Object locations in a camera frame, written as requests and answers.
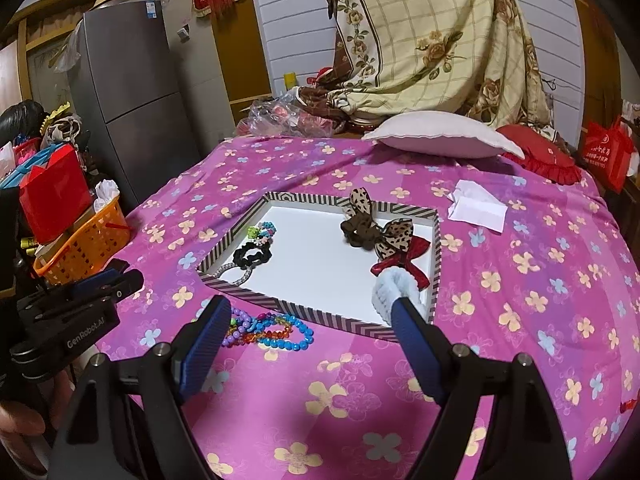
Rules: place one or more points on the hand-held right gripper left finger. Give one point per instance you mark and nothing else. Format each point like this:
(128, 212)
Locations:
(205, 347)

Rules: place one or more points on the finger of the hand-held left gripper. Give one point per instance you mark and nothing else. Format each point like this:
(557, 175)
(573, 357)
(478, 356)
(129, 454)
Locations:
(97, 280)
(120, 287)

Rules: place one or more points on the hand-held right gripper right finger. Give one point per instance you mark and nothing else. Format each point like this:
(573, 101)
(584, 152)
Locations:
(415, 345)

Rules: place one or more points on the white fluffy scrunchie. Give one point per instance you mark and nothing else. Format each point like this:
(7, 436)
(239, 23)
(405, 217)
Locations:
(395, 290)

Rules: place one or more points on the red bow with leopard ribbon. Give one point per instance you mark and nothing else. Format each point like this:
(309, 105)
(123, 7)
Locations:
(405, 252)

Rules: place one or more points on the black scrunchie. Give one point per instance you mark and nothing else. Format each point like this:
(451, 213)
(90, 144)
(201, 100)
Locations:
(252, 255)

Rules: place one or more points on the striped shallow cardboard box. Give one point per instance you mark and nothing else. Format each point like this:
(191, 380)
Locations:
(320, 265)

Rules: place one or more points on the brown leopard bow scrunchie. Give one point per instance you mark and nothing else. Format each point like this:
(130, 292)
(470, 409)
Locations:
(360, 222)

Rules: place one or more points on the person's left hand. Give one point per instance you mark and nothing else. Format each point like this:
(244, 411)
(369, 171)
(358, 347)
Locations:
(20, 427)

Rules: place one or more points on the orange plastic basket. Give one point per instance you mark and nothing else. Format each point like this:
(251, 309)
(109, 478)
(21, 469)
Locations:
(85, 247)

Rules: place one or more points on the brown cardboard box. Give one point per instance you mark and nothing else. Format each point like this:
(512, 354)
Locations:
(75, 227)

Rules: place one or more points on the white crumpled cloth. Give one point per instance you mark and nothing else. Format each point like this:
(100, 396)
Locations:
(106, 191)

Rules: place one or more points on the red paper bag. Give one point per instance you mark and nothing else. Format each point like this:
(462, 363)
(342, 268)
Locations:
(55, 200)

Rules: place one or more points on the pink floral cloth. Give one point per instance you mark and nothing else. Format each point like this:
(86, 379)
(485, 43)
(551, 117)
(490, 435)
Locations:
(525, 285)

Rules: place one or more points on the white folded paper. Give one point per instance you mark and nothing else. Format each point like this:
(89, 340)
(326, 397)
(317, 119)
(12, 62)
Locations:
(477, 206)

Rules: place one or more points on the grey refrigerator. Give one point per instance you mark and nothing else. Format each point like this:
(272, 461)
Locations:
(135, 80)

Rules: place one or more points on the white pillow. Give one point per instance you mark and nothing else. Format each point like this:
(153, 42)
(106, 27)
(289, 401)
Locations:
(442, 136)

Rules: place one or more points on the red frilly cushion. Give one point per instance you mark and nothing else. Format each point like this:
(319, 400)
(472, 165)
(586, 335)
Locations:
(545, 159)

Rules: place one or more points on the clear plastic bag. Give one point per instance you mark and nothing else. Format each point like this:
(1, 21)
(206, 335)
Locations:
(270, 116)

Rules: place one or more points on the yellow bottle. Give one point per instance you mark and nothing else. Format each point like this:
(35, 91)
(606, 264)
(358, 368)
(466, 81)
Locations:
(289, 83)

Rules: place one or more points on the red shopping bag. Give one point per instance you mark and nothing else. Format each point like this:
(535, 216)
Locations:
(610, 152)

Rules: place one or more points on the straw hat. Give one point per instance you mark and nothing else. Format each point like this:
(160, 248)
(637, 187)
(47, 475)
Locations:
(110, 0)

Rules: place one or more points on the beige floral blanket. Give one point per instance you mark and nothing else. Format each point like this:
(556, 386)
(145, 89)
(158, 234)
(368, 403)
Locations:
(435, 35)

